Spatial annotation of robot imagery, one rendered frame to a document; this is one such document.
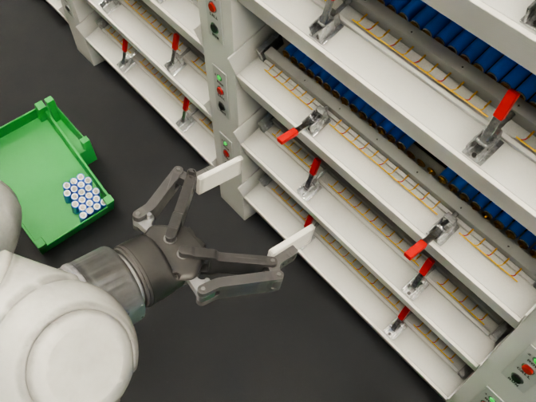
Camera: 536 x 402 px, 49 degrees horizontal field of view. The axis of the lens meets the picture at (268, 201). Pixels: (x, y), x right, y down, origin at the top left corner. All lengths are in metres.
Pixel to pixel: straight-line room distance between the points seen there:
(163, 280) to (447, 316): 0.56
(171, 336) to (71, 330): 0.95
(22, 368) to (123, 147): 1.27
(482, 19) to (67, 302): 0.45
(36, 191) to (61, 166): 0.08
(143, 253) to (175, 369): 0.70
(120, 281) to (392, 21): 0.47
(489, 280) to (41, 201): 1.05
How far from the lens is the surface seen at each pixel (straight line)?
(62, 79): 1.85
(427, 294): 1.06
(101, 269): 0.62
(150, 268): 0.63
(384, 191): 0.92
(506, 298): 0.88
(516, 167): 0.74
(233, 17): 0.99
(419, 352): 1.23
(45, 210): 1.52
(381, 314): 1.24
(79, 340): 0.40
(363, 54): 0.82
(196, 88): 1.31
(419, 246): 0.85
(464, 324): 1.05
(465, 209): 0.88
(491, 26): 0.63
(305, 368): 1.30
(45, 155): 1.56
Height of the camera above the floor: 1.24
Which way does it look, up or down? 57 degrees down
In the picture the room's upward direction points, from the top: straight up
